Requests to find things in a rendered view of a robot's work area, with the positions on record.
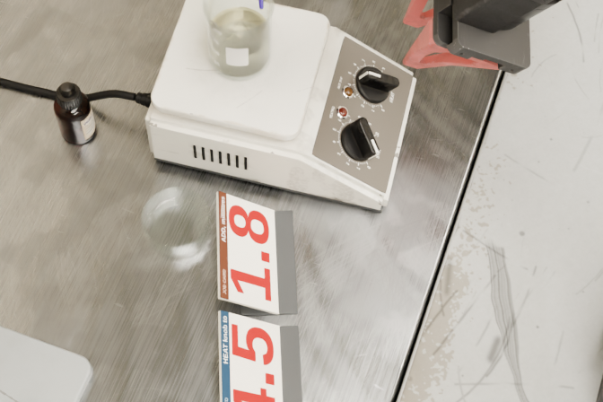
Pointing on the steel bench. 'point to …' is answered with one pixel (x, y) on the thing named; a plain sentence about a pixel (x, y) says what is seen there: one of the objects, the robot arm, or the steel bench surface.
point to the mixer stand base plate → (39, 371)
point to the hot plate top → (277, 74)
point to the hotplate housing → (269, 175)
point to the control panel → (379, 119)
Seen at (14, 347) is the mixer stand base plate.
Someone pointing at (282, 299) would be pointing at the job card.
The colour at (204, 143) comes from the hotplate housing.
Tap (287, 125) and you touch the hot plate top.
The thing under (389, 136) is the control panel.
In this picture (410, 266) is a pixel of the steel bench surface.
